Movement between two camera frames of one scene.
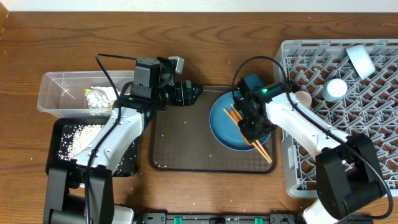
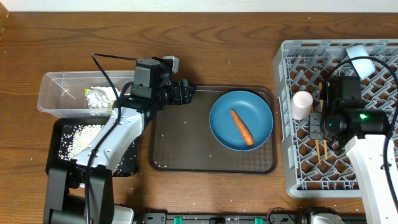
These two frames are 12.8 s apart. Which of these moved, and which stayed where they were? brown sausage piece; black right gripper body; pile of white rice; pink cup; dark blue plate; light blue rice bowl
Moved: black right gripper body
Stayed: dark blue plate; light blue rice bowl; pink cup; pile of white rice; brown sausage piece
